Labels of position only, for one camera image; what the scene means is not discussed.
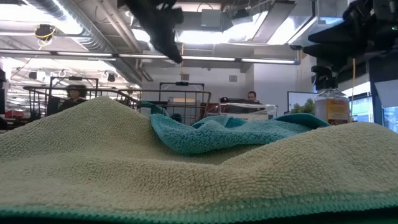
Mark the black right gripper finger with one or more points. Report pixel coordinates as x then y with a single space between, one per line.
326 51
329 37

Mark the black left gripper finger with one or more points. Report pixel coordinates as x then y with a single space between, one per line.
166 40

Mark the teal microfiber towel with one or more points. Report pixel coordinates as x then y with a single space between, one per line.
152 109
199 137

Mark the yellow microfiber towel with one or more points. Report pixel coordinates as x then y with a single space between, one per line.
124 174

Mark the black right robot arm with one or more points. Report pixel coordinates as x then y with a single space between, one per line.
388 37

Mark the long ceiling light tube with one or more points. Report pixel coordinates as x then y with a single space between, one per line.
205 58

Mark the clear spray bottle black head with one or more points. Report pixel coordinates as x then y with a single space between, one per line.
331 107

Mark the person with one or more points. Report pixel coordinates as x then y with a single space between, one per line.
252 96
74 95

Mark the clear glass dish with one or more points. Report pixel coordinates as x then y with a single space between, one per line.
242 107

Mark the red box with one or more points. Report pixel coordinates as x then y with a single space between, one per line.
14 114

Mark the black metal frame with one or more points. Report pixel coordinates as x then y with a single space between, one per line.
182 84

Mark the silver ceiling air duct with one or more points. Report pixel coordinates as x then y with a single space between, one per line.
93 34

